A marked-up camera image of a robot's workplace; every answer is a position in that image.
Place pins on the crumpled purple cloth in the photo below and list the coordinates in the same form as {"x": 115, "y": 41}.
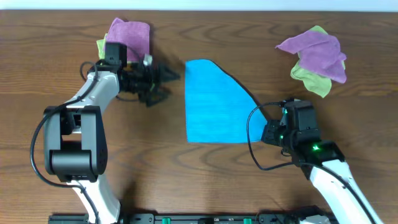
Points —
{"x": 319, "y": 53}

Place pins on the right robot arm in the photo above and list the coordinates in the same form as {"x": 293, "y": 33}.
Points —
{"x": 321, "y": 161}

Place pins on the crumpled green cloth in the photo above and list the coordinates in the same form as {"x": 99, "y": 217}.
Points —
{"x": 312, "y": 82}

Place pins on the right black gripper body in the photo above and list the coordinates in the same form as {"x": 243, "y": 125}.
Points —
{"x": 275, "y": 134}

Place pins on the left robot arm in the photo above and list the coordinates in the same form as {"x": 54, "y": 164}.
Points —
{"x": 75, "y": 147}

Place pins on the folded purple cloth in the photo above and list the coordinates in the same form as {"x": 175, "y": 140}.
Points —
{"x": 135, "y": 35}

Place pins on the blue microfiber cloth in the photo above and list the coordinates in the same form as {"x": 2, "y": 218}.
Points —
{"x": 218, "y": 107}

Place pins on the folded green cloth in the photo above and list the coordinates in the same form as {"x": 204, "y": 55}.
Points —
{"x": 100, "y": 46}

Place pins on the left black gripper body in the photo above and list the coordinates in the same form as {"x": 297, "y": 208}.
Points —
{"x": 152, "y": 82}

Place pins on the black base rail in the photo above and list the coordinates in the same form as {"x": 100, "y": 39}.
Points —
{"x": 146, "y": 218}

